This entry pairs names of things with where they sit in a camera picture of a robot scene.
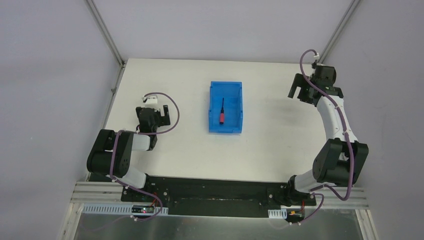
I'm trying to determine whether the aluminium frame post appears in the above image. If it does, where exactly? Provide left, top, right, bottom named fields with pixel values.
left=84, top=0, right=125, bottom=68
left=318, top=0, right=363, bottom=64

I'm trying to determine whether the metal sheet front panel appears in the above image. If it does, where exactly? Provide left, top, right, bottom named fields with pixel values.
left=75, top=210, right=363, bottom=240

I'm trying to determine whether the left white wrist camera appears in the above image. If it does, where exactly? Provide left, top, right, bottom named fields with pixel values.
left=142, top=94, right=158, bottom=109

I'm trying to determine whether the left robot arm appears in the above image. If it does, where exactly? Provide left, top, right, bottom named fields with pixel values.
left=86, top=105, right=171, bottom=189

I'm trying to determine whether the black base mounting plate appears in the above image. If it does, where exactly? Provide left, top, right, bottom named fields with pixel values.
left=121, top=176, right=317, bottom=218

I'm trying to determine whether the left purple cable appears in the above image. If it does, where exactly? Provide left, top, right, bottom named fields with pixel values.
left=108, top=92, right=181, bottom=222

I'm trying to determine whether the right controller board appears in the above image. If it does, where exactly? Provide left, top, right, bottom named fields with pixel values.
left=286, top=210, right=306, bottom=223

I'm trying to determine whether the left white slotted cable duct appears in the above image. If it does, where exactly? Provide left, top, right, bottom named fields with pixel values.
left=82, top=203, right=169, bottom=216

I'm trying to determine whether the aluminium front frame rail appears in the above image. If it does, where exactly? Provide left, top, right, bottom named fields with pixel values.
left=70, top=181, right=370, bottom=210

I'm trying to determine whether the white slotted cable duct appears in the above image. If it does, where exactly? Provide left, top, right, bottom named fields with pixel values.
left=267, top=208, right=288, bottom=219
left=82, top=203, right=169, bottom=216

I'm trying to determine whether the right aluminium frame post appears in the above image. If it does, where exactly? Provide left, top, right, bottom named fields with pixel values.
left=318, top=0, right=363, bottom=64

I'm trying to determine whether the left aluminium frame post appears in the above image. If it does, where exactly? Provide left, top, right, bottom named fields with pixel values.
left=84, top=0, right=125, bottom=68

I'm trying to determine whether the left controller board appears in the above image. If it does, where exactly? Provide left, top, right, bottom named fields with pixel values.
left=131, top=205, right=155, bottom=214

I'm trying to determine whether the red handled screwdriver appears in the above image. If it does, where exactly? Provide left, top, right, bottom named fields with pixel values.
left=219, top=97, right=225, bottom=125

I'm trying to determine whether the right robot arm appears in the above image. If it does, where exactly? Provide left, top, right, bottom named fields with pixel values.
left=283, top=63, right=369, bottom=206

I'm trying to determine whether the blue plastic bin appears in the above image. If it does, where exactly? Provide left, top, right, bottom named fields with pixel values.
left=208, top=81, right=244, bottom=135

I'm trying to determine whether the controller board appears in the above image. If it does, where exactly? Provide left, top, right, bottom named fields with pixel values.
left=286, top=210, right=306, bottom=223
left=131, top=205, right=155, bottom=214

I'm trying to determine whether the right white slotted cable duct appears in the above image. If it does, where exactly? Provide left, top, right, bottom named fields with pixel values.
left=267, top=208, right=288, bottom=219

